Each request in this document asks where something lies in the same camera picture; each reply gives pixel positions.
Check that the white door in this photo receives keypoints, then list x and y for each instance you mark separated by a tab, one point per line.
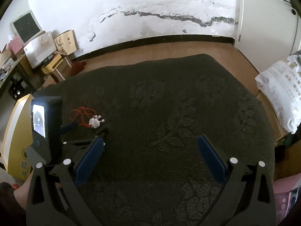
265	11

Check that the white plastic sack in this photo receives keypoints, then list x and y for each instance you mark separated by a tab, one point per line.
279	91

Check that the person's left forearm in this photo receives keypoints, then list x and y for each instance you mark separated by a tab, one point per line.
21	193

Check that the white paper bag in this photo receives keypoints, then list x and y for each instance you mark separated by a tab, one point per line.
40	49

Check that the beige paper bag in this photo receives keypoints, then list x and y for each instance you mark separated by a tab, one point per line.
65	41

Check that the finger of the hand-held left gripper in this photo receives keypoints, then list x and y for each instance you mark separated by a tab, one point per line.
69	127
75	147

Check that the black door keyhole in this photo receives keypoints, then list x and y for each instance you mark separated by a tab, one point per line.
294	12

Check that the yellow cardboard box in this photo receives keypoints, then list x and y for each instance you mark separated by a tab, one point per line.
16	131

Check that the dark desk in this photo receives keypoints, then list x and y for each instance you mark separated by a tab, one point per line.
8	74

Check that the dark green patterned blanket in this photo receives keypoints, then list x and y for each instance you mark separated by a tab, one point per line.
160	127

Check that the brown cardboard box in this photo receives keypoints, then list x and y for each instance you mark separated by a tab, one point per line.
62	70

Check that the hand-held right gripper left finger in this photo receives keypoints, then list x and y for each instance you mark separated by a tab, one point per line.
89	157

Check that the black speaker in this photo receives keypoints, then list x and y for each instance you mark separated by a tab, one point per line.
15	91

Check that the flat yellow box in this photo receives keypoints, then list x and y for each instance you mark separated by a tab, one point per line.
53	63

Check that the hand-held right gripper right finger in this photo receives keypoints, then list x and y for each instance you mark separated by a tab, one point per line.
212	157

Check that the old white monitor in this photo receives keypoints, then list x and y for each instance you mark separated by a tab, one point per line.
25	26

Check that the open cardboard box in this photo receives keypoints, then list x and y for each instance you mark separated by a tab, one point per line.
288	162

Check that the dark red cloth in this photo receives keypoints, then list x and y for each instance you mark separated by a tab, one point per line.
77	67

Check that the pink packaging pile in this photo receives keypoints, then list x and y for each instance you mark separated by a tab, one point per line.
288	202

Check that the pink box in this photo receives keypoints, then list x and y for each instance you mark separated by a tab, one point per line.
15	44

